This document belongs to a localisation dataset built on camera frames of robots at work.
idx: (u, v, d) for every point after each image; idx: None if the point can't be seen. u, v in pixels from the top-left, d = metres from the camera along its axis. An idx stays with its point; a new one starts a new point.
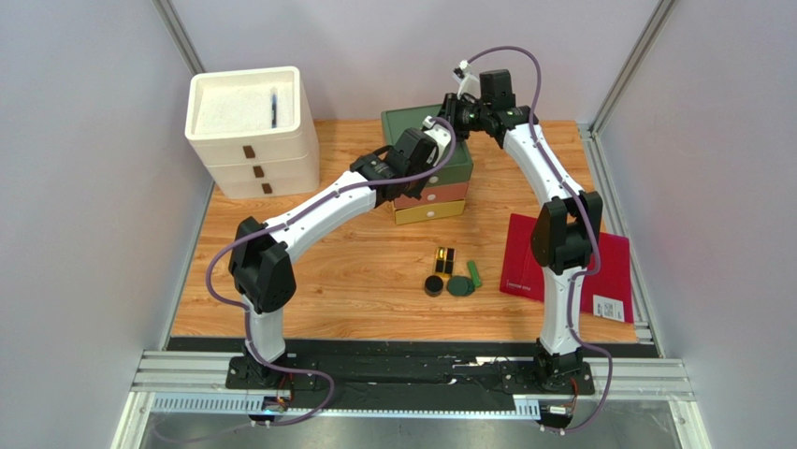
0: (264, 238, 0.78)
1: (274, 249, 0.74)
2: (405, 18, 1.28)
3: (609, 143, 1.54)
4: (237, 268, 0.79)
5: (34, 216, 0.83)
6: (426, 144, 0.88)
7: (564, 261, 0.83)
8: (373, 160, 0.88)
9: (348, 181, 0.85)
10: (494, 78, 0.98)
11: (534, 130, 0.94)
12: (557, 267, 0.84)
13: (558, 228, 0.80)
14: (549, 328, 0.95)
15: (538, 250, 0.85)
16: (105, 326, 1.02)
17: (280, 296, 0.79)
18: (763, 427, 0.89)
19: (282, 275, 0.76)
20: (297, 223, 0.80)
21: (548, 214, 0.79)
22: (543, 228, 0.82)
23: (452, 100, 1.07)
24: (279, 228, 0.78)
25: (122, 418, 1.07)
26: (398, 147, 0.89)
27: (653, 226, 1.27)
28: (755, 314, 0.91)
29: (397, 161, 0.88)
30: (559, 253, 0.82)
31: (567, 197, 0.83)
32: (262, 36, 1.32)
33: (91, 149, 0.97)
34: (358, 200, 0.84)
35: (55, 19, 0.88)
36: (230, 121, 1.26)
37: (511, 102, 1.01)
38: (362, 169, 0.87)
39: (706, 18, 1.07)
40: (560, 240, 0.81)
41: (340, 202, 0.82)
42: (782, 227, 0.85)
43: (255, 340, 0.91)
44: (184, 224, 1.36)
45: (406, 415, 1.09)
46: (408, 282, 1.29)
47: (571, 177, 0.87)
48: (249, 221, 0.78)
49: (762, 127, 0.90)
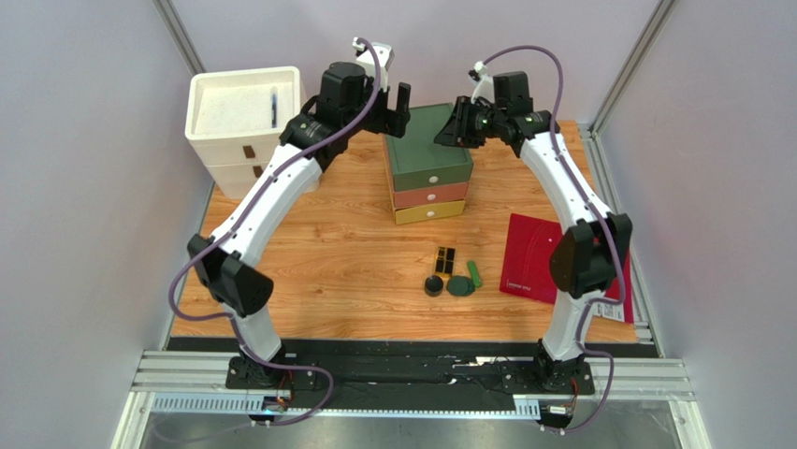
0: (218, 250, 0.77)
1: (229, 262, 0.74)
2: (405, 18, 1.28)
3: (609, 143, 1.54)
4: (208, 284, 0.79)
5: (34, 216, 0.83)
6: (349, 82, 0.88)
7: (586, 286, 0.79)
8: (302, 122, 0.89)
9: (282, 161, 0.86)
10: (510, 80, 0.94)
11: (555, 142, 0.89)
12: (576, 293, 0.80)
13: (582, 256, 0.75)
14: (557, 337, 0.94)
15: (559, 273, 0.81)
16: (105, 326, 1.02)
17: (257, 296, 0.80)
18: (762, 427, 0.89)
19: (248, 280, 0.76)
20: (244, 224, 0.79)
21: (573, 238, 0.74)
22: (567, 253, 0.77)
23: (465, 101, 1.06)
24: (226, 238, 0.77)
25: (122, 418, 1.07)
26: (325, 96, 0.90)
27: (653, 226, 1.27)
28: (755, 314, 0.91)
29: (329, 110, 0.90)
30: (580, 281, 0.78)
31: (592, 220, 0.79)
32: (262, 36, 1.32)
33: (91, 150, 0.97)
34: (298, 176, 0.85)
35: (55, 19, 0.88)
36: (229, 121, 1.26)
37: (527, 106, 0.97)
38: (293, 136, 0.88)
39: (705, 18, 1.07)
40: (584, 268, 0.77)
41: (281, 185, 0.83)
42: (782, 228, 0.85)
43: (249, 341, 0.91)
44: (184, 224, 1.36)
45: (406, 415, 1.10)
46: (408, 282, 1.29)
47: (597, 195, 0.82)
48: (195, 238, 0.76)
49: (762, 128, 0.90)
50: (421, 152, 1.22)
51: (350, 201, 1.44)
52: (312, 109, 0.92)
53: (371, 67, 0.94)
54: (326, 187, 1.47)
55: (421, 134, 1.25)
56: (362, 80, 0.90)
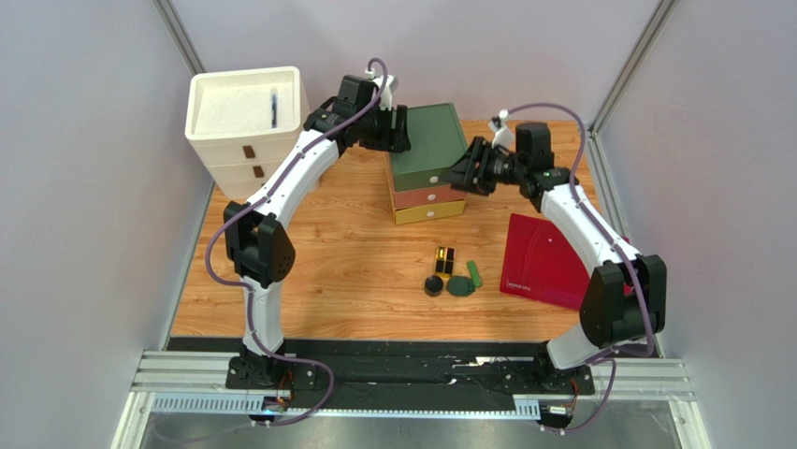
0: (251, 216, 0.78)
1: (266, 222, 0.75)
2: (405, 18, 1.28)
3: (609, 143, 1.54)
4: (235, 253, 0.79)
5: (35, 216, 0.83)
6: (365, 87, 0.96)
7: (622, 335, 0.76)
8: (323, 112, 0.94)
9: (307, 141, 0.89)
10: (531, 137, 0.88)
11: (575, 189, 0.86)
12: (607, 342, 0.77)
13: (610, 300, 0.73)
14: (567, 355, 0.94)
15: (592, 324, 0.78)
16: (105, 325, 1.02)
17: (283, 265, 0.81)
18: (762, 427, 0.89)
19: (282, 240, 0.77)
20: (276, 193, 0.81)
21: (601, 282, 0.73)
22: (597, 297, 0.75)
23: (483, 143, 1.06)
24: (262, 203, 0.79)
25: (122, 418, 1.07)
26: (342, 95, 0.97)
27: (653, 226, 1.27)
28: (754, 314, 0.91)
29: (345, 108, 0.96)
30: (610, 328, 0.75)
31: (619, 262, 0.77)
32: (262, 36, 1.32)
33: (91, 148, 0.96)
34: (323, 155, 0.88)
35: (55, 19, 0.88)
36: (230, 121, 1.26)
37: (549, 159, 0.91)
38: (315, 124, 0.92)
39: (705, 20, 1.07)
40: (614, 314, 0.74)
41: (309, 161, 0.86)
42: (782, 228, 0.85)
43: (258, 327, 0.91)
44: (184, 224, 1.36)
45: (406, 415, 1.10)
46: (408, 282, 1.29)
47: (622, 238, 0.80)
48: (232, 203, 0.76)
49: (762, 128, 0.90)
50: (421, 152, 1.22)
51: (350, 201, 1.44)
52: (328, 108, 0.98)
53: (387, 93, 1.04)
54: (326, 187, 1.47)
55: (421, 135, 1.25)
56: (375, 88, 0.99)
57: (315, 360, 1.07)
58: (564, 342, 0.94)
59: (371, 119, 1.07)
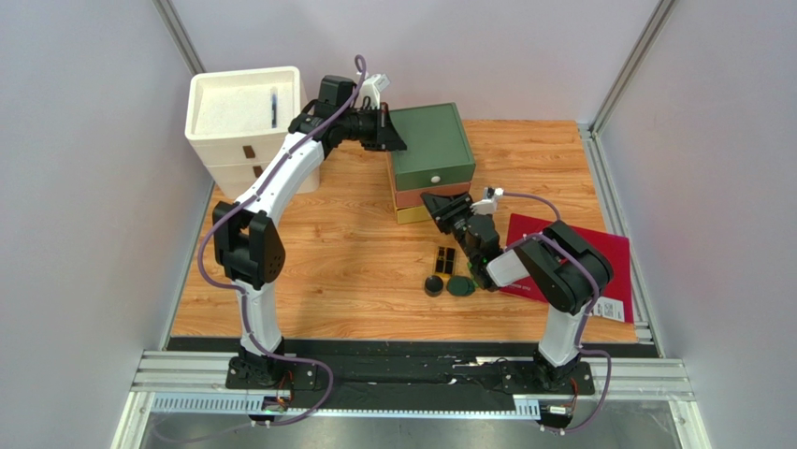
0: (239, 216, 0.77)
1: (257, 219, 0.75)
2: (406, 17, 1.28)
3: (610, 144, 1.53)
4: (224, 255, 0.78)
5: (33, 215, 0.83)
6: (344, 86, 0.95)
7: (580, 288, 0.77)
8: (307, 117, 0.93)
9: (294, 142, 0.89)
10: (484, 239, 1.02)
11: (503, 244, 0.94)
12: (572, 300, 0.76)
13: (536, 256, 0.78)
14: (555, 344, 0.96)
15: (553, 297, 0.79)
16: (105, 325, 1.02)
17: (275, 265, 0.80)
18: (763, 427, 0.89)
19: (272, 239, 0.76)
20: (266, 192, 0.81)
21: (522, 251, 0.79)
22: (530, 267, 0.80)
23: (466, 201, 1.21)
24: (252, 201, 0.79)
25: (122, 418, 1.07)
26: (323, 98, 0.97)
27: (653, 225, 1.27)
28: (755, 314, 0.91)
29: (327, 111, 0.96)
30: (562, 282, 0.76)
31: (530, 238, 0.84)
32: (262, 36, 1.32)
33: (90, 150, 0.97)
34: (309, 155, 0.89)
35: (55, 21, 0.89)
36: (229, 121, 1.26)
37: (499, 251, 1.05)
38: (300, 128, 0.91)
39: (706, 19, 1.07)
40: (551, 268, 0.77)
41: (296, 161, 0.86)
42: (782, 227, 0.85)
43: (255, 330, 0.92)
44: (185, 224, 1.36)
45: (406, 415, 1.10)
46: (407, 282, 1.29)
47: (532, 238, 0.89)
48: (221, 204, 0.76)
49: (762, 129, 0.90)
50: (421, 152, 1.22)
51: (351, 201, 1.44)
52: (311, 112, 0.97)
53: (372, 91, 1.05)
54: (326, 187, 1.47)
55: (418, 137, 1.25)
56: (355, 87, 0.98)
57: (319, 363, 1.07)
58: (549, 334, 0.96)
59: (358, 118, 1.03)
